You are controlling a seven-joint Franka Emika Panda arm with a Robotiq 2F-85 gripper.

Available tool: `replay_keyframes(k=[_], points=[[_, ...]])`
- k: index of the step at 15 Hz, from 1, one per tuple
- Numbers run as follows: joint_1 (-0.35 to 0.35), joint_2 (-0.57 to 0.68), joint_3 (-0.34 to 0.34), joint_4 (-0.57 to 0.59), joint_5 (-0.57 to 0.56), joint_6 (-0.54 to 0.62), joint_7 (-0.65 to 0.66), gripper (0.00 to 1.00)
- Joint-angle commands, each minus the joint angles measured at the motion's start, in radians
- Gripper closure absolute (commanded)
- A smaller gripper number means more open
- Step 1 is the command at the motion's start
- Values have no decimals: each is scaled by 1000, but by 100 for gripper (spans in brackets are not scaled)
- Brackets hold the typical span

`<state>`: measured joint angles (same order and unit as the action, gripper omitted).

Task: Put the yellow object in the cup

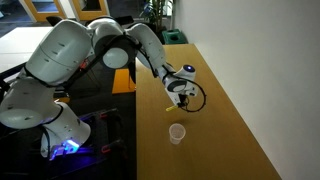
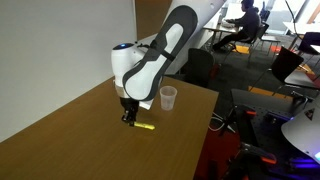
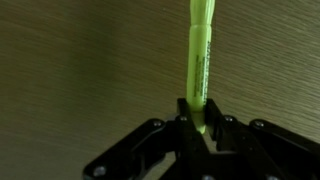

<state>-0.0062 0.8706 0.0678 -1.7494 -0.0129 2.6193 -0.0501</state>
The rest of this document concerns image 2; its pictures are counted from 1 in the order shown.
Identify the yellow marker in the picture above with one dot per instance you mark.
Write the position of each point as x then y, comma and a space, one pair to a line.
145, 126

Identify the light office desk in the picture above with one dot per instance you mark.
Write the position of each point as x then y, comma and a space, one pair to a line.
220, 28

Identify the grey table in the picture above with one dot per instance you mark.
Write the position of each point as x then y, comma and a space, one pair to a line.
301, 80

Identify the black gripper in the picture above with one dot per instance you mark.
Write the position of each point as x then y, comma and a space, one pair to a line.
130, 106

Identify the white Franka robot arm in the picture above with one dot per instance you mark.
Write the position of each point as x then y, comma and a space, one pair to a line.
160, 50

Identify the white table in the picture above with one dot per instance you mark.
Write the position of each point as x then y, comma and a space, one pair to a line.
300, 27

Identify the seated person in hoodie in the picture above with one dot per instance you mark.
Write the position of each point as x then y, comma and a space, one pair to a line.
248, 23

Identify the clear plastic cup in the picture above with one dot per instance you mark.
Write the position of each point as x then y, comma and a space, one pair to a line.
168, 100

